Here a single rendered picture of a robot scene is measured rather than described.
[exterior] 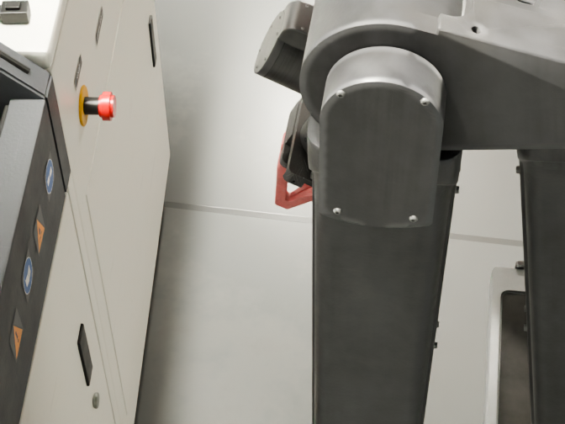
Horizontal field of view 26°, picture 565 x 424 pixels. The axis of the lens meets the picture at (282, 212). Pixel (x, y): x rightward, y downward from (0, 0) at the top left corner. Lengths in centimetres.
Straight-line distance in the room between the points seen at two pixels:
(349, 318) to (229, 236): 190
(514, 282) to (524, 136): 65
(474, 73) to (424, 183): 4
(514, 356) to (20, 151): 56
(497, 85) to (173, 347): 190
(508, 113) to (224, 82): 233
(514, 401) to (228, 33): 195
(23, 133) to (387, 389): 81
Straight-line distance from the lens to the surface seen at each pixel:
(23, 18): 139
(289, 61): 100
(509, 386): 100
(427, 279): 50
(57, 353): 145
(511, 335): 103
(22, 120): 133
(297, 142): 109
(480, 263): 241
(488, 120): 41
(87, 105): 154
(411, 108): 38
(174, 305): 233
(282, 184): 113
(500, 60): 39
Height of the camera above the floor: 187
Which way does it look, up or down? 50 degrees down
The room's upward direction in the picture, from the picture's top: straight up
